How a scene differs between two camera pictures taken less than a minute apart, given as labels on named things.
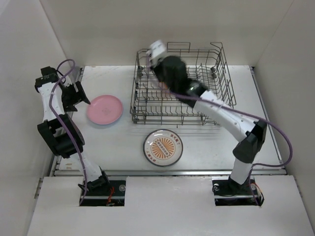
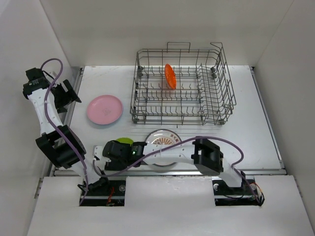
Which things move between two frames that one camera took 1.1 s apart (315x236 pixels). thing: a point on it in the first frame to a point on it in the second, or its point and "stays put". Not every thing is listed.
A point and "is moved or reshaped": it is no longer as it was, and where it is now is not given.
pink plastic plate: [105, 109] stays put
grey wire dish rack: [152, 103] stays put
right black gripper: [158, 65] to [113, 164]
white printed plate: [163, 147] stays put
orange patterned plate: [163, 87] is moved or reshaped
